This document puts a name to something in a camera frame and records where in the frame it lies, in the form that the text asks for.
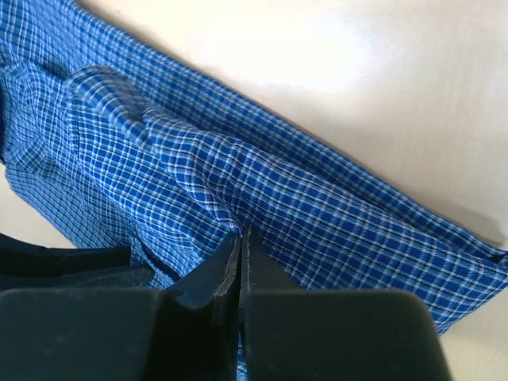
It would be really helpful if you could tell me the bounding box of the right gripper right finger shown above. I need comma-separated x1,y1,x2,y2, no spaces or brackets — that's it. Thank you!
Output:
241,225,451,380

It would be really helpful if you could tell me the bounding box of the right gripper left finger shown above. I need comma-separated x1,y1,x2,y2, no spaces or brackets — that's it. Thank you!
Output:
1,234,241,380

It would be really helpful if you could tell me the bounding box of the blue checkered long sleeve shirt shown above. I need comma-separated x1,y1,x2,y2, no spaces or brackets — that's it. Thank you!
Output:
1,1,507,333

